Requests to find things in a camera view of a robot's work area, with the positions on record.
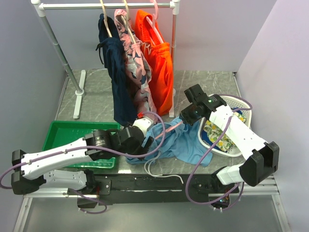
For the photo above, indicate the white metal clothes rack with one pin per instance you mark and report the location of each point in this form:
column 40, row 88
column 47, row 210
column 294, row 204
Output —
column 79, row 48

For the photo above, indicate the lemon print shorts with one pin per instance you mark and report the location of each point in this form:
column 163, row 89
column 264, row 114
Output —
column 217, row 135

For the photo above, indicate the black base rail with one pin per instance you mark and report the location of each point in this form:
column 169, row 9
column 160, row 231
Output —
column 142, row 188

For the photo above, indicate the aluminium frame rail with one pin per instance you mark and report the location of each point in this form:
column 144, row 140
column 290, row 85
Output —
column 267, row 187

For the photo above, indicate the light blue shorts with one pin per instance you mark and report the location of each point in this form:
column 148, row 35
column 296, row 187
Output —
column 181, row 143

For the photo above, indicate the pink plastic hanger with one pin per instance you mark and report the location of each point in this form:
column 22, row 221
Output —
column 168, row 130

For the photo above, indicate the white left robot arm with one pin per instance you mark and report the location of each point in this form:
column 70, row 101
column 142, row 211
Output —
column 33, row 171

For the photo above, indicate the white plastic laundry basket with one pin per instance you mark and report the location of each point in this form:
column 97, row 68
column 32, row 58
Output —
column 235, row 103

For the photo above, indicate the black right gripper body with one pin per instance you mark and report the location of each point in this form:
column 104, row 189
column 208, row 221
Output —
column 189, row 115

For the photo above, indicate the wooden hanger left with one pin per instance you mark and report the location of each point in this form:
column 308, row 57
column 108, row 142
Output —
column 105, row 19

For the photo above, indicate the navy blue shorts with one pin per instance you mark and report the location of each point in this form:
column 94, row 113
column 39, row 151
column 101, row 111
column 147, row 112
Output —
column 111, row 54

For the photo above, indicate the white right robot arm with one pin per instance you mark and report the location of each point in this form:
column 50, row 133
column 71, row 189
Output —
column 261, row 157

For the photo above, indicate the pink floral shorts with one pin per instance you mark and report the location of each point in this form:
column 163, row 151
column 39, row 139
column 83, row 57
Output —
column 138, row 70

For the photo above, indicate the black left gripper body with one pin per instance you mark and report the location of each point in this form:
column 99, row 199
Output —
column 139, row 149

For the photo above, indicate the pink hanger with orange shorts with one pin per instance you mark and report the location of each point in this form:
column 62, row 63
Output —
column 153, row 21

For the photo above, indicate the green plastic tray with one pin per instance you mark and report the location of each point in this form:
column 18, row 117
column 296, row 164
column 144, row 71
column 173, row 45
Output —
column 63, row 132

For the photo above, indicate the orange shorts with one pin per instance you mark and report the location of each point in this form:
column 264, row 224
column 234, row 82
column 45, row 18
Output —
column 157, row 53

